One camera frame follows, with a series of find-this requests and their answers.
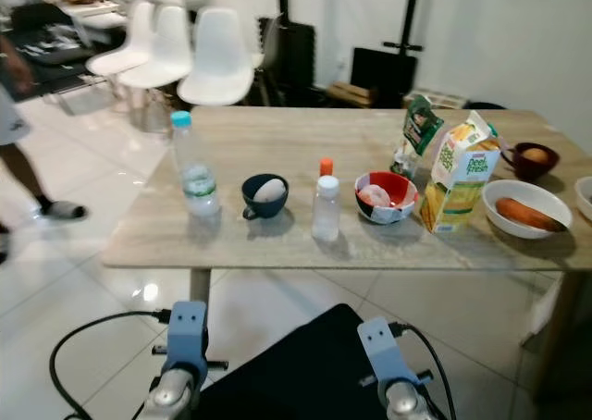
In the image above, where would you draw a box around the small clear bottle white cap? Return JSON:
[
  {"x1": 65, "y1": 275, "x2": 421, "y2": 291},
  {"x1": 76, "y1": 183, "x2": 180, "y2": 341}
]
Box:
[{"x1": 312, "y1": 175, "x2": 340, "y2": 242}]

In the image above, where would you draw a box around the grey slipper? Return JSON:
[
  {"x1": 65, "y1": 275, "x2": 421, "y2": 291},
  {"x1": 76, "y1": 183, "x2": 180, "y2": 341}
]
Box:
[{"x1": 46, "y1": 201, "x2": 89, "y2": 220}]

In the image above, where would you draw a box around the black table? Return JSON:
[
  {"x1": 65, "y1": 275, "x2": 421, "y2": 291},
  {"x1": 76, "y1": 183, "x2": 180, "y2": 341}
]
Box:
[{"x1": 9, "y1": 4, "x2": 98, "y2": 93}]

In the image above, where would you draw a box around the white plastic chair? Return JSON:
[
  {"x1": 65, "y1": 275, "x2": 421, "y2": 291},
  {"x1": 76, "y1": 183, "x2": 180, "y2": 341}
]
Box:
[
  {"x1": 120, "y1": 4, "x2": 193, "y2": 93},
  {"x1": 178, "y1": 7, "x2": 255, "y2": 106},
  {"x1": 86, "y1": 2, "x2": 154, "y2": 77}
]

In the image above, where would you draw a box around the clear water bottle blue cap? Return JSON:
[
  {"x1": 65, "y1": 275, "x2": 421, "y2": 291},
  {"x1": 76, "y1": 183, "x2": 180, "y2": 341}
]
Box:
[{"x1": 170, "y1": 111, "x2": 214, "y2": 219}]

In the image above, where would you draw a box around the dark blue cup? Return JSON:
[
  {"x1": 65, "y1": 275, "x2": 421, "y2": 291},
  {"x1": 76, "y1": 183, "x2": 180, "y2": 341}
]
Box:
[{"x1": 240, "y1": 173, "x2": 290, "y2": 220}]

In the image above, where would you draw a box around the white egg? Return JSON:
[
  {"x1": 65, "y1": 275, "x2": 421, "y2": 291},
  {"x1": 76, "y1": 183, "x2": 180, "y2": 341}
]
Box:
[{"x1": 253, "y1": 180, "x2": 283, "y2": 204}]

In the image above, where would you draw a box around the light wood table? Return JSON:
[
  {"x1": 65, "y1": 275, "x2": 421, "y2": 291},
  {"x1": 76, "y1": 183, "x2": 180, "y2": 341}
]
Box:
[{"x1": 102, "y1": 105, "x2": 592, "y2": 393}]

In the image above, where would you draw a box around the black stand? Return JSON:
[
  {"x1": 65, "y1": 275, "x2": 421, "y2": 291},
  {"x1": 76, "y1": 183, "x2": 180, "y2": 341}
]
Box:
[
  {"x1": 384, "y1": 0, "x2": 426, "y2": 51},
  {"x1": 273, "y1": 0, "x2": 315, "y2": 93}
]

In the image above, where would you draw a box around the black floor mat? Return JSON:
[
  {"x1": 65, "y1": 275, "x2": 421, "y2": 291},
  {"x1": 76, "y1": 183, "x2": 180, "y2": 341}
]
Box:
[{"x1": 194, "y1": 303, "x2": 394, "y2": 420}]

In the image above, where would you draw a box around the brown wooden block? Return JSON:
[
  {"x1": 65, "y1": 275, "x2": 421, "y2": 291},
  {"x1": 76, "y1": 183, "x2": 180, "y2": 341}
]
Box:
[{"x1": 328, "y1": 82, "x2": 376, "y2": 108}]

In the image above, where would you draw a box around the pale pink round food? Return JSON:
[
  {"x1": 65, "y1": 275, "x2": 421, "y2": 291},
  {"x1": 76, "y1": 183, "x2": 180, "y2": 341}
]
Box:
[{"x1": 359, "y1": 185, "x2": 394, "y2": 208}]

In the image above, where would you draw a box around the red white black bowl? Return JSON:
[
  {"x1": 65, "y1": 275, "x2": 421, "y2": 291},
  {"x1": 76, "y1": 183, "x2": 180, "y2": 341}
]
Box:
[{"x1": 354, "y1": 171, "x2": 419, "y2": 225}]

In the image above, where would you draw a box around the black flat case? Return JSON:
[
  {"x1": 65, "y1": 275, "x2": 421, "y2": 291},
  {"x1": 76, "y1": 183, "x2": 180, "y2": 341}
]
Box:
[{"x1": 351, "y1": 47, "x2": 419, "y2": 106}]

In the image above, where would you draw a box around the green snack bag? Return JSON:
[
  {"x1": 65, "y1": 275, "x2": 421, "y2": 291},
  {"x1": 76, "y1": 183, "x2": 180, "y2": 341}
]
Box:
[{"x1": 391, "y1": 93, "x2": 445, "y2": 176}]

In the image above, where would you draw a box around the tan patterned box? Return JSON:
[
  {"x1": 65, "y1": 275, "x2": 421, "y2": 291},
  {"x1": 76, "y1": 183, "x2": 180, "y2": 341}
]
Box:
[{"x1": 421, "y1": 89, "x2": 468, "y2": 109}]

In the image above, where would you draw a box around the yellow green juice carton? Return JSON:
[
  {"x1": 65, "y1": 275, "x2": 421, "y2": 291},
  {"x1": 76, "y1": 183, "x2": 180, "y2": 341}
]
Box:
[{"x1": 419, "y1": 111, "x2": 502, "y2": 234}]

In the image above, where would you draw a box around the long orange sweet potato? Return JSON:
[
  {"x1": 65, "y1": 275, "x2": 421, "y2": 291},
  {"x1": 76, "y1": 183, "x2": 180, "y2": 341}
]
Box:
[{"x1": 495, "y1": 197, "x2": 567, "y2": 233}]

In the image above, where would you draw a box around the maroon cup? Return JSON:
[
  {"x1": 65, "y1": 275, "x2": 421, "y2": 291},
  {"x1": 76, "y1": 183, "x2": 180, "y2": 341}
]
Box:
[{"x1": 501, "y1": 142, "x2": 561, "y2": 182}]

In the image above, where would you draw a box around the brown egg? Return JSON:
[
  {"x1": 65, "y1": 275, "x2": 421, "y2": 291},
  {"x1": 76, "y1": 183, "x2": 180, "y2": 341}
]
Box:
[{"x1": 521, "y1": 147, "x2": 549, "y2": 165}]

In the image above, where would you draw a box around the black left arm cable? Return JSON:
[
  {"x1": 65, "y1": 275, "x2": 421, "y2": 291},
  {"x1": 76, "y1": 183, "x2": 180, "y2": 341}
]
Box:
[{"x1": 49, "y1": 309, "x2": 175, "y2": 420}]

